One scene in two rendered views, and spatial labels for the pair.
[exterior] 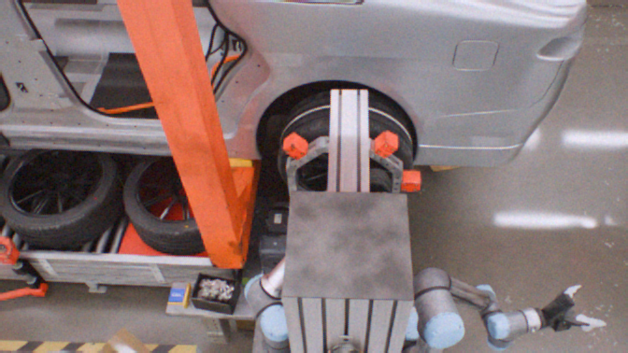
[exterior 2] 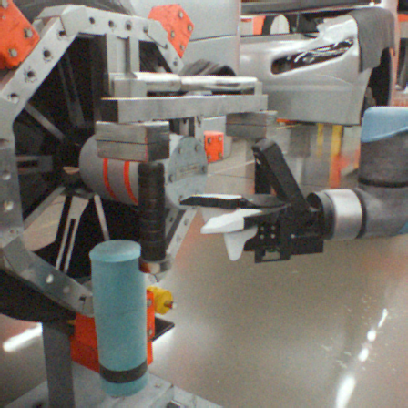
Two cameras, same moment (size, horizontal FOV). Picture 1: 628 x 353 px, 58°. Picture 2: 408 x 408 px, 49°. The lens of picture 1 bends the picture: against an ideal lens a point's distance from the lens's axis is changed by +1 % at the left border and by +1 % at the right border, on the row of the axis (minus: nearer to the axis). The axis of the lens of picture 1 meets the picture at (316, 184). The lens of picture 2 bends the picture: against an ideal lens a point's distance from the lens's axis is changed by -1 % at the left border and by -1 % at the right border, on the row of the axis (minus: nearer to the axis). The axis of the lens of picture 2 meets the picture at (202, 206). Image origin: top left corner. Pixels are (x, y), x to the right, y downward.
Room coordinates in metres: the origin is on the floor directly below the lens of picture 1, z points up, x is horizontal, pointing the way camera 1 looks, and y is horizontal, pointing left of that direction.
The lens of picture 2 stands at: (1.10, 0.54, 0.99)
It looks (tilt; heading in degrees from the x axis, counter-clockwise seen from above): 15 degrees down; 298
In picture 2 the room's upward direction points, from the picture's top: straight up
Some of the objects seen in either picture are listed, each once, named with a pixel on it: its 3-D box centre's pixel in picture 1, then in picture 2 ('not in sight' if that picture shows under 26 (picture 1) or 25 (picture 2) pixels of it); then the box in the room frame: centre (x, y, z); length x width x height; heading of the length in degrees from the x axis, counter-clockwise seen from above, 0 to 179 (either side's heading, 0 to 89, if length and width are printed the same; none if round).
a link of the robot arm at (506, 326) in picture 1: (506, 325); not in sight; (0.73, -0.61, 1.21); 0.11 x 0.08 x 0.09; 100
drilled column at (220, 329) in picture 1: (214, 318); not in sight; (1.25, 0.57, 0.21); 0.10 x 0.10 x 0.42; 84
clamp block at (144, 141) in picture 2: not in sight; (132, 138); (1.46, 0.06, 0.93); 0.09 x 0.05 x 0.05; 174
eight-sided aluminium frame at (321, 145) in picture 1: (344, 179); (114, 164); (1.65, -0.13, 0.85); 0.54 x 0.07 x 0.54; 84
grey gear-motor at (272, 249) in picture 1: (279, 236); not in sight; (1.71, 0.22, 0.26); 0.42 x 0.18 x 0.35; 174
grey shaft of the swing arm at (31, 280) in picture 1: (22, 270); not in sight; (1.55, 1.61, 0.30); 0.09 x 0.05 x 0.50; 84
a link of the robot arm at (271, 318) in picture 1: (277, 325); not in sight; (0.86, 0.17, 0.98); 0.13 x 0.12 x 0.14; 26
